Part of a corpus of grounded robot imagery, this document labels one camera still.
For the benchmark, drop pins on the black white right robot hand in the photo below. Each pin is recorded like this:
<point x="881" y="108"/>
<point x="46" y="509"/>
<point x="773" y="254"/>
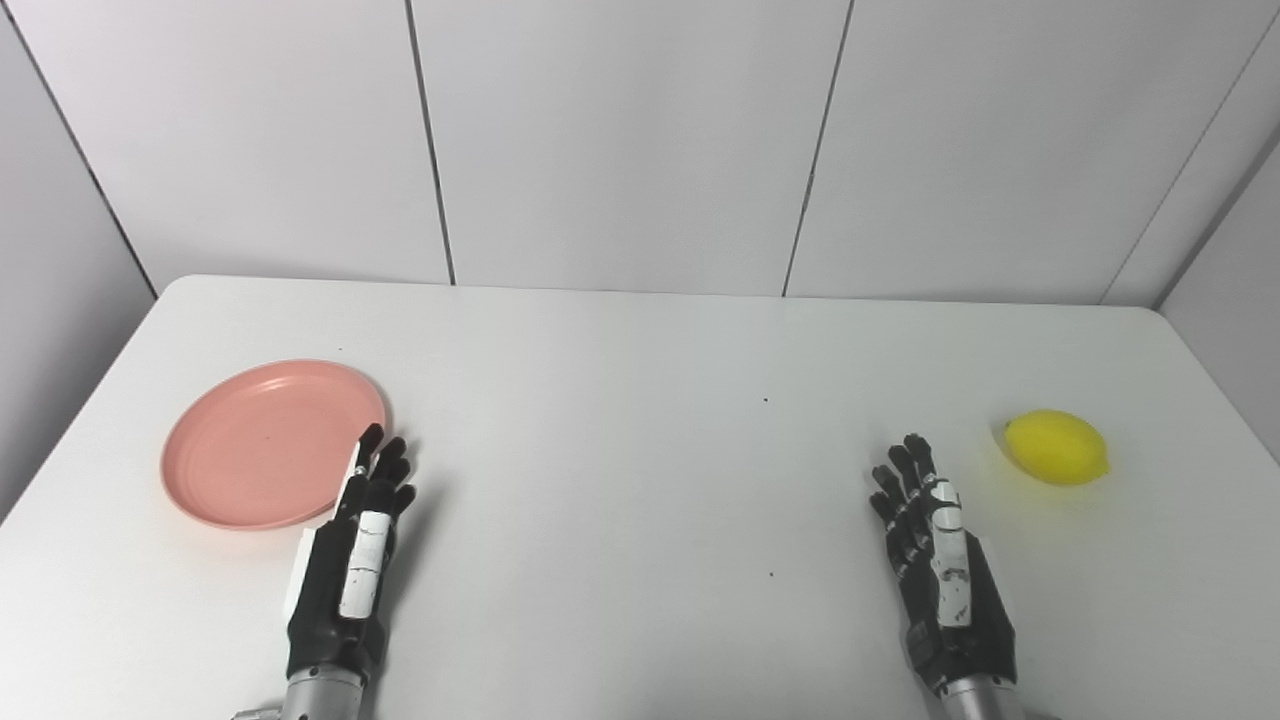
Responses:
<point x="965" y="610"/>

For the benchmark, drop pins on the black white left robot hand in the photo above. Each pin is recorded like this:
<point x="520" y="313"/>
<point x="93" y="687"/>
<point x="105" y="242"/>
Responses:
<point x="330" y="590"/>

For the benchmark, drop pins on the pink round plate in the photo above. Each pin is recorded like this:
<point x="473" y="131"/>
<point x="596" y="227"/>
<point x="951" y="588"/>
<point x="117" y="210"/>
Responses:
<point x="265" y="445"/>

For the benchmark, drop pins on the yellow lemon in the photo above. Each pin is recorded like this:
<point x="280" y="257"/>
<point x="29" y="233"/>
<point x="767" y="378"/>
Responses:
<point x="1055" y="447"/>

